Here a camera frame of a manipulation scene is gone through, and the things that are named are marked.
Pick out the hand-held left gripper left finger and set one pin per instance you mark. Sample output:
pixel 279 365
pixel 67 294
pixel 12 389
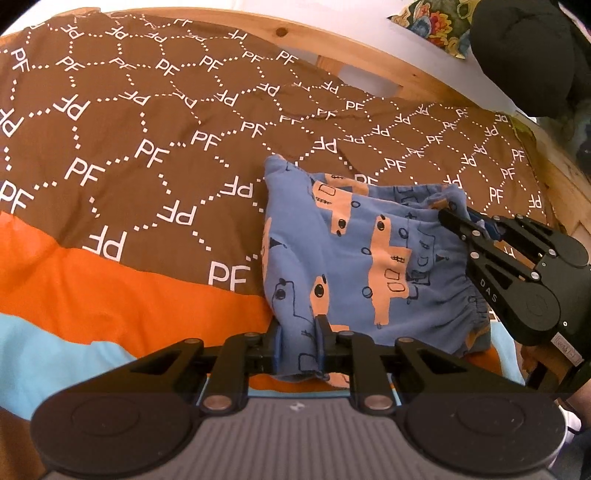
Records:
pixel 272 346

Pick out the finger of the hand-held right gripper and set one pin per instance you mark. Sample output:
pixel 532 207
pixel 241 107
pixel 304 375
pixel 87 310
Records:
pixel 489 230
pixel 461 228

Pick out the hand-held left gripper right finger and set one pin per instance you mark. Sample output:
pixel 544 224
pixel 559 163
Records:
pixel 323 346

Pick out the blue printed pants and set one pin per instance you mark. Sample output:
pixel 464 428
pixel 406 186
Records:
pixel 351 258

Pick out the yellow-green bed sheet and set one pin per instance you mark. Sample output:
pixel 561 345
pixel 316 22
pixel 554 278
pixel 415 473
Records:
pixel 524 129

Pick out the black cushion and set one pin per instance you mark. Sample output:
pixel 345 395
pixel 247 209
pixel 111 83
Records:
pixel 517 55

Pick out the floral cushion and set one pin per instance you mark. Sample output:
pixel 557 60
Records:
pixel 429 23

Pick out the brown patterned blanket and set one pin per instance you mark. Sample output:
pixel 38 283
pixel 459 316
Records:
pixel 138 115

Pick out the wooden bed frame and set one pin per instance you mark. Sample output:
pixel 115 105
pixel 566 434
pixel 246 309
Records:
pixel 415 78

